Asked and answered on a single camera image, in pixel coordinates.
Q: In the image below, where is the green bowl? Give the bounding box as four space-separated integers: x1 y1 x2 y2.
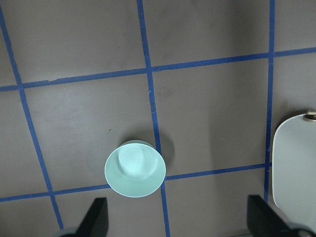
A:
104 140 166 198

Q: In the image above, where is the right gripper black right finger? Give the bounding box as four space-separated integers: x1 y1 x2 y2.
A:
247 195 295 237

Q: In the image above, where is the white toaster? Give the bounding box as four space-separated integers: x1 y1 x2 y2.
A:
272 112 316 219

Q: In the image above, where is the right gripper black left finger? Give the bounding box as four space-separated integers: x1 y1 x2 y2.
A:
76 197 109 237

